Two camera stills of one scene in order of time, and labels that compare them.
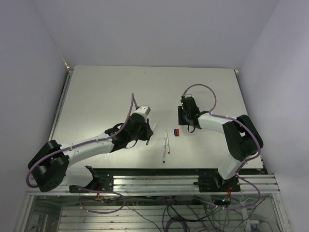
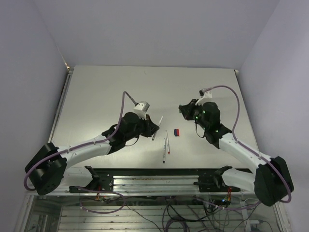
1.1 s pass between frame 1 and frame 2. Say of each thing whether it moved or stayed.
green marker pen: moved
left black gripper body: stayed
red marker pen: stayed
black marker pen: stayed
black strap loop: moved
